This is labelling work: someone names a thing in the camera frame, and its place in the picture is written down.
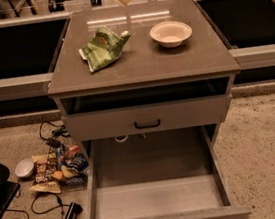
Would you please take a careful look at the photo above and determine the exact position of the green jalapeno chip bag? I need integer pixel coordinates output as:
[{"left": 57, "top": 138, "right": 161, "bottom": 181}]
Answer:
[{"left": 78, "top": 26, "right": 132, "bottom": 73}]

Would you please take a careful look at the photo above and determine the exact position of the white bowl on counter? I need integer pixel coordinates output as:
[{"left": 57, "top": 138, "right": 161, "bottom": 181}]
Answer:
[{"left": 150, "top": 21, "right": 192, "bottom": 48}]

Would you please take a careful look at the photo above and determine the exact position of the closed grey top drawer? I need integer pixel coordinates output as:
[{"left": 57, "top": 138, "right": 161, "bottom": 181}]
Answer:
[{"left": 62, "top": 94, "right": 232, "bottom": 142}]

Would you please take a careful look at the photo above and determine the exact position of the blue snack bag on floor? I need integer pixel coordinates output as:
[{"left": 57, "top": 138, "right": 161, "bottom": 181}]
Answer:
[{"left": 61, "top": 152, "right": 89, "bottom": 186}]

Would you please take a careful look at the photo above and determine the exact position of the open grey middle drawer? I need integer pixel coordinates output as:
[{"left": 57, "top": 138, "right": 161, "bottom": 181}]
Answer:
[{"left": 86, "top": 126, "right": 251, "bottom": 219}]

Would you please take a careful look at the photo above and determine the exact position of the brown snack bag on floor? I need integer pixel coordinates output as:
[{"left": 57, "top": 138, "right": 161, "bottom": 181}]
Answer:
[{"left": 29, "top": 155, "right": 62, "bottom": 194}]

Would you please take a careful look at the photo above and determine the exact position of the black power adapter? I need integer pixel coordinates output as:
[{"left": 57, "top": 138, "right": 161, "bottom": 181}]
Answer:
[{"left": 46, "top": 137, "right": 61, "bottom": 149}]

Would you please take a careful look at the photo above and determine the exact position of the orange fruit on floor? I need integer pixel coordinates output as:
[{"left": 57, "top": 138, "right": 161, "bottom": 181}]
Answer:
[{"left": 52, "top": 170, "right": 66, "bottom": 182}]

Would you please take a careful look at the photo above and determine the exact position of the white bowl on floor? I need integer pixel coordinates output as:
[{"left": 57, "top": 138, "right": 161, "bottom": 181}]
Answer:
[{"left": 15, "top": 158, "right": 34, "bottom": 178}]

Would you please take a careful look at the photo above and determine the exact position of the black cable on floor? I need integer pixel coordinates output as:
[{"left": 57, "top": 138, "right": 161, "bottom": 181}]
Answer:
[{"left": 3, "top": 187, "right": 74, "bottom": 219}]

